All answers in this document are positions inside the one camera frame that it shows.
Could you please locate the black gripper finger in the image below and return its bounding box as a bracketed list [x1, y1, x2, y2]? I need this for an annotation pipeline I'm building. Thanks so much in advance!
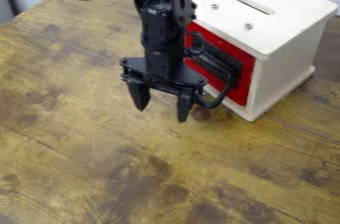
[129, 81, 151, 111]
[177, 93, 195, 122]

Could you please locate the black metal drawer handle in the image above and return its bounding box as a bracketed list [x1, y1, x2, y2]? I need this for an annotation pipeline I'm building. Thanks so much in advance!
[185, 31, 243, 109]

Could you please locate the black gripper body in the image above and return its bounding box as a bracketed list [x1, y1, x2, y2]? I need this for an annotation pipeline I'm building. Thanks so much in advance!
[122, 5, 207, 101]

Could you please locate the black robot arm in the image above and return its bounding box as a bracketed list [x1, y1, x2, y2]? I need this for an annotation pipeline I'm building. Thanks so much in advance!
[121, 0, 207, 122]

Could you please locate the red wooden drawer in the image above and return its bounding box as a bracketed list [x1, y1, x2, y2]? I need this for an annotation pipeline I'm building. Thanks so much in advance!
[186, 23, 255, 107]

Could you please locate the white wooden box cabinet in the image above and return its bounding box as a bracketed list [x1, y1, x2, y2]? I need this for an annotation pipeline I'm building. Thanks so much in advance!
[189, 0, 338, 121]

